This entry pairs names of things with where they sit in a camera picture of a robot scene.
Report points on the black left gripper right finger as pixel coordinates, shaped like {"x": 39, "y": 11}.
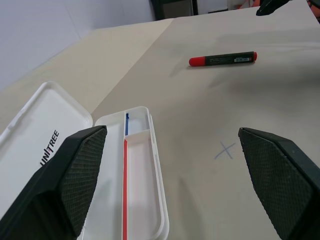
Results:
{"x": 282, "y": 182}

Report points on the dark background furniture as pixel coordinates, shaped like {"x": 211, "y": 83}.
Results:
{"x": 175, "y": 8}

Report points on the red capped black marker pen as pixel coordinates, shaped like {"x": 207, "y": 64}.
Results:
{"x": 225, "y": 60}

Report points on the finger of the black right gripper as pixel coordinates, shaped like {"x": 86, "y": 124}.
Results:
{"x": 268, "y": 6}

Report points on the orange background object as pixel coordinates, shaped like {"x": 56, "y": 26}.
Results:
{"x": 250, "y": 3}

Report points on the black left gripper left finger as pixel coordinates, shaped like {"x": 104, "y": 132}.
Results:
{"x": 50, "y": 180}

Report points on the white plastic case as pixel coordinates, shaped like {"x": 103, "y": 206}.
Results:
{"x": 62, "y": 112}

